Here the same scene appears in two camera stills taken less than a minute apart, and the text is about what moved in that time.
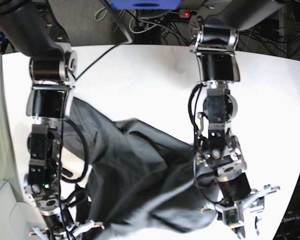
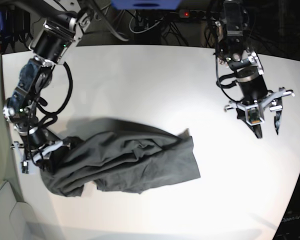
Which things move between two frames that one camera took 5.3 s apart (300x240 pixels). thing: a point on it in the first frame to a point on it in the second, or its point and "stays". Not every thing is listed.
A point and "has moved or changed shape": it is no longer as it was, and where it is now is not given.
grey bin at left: [10, 219] stays
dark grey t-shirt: [142, 181] has moved or changed shape
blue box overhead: [146, 4] stays
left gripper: [55, 222] to [39, 136]
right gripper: [235, 190] to [253, 89]
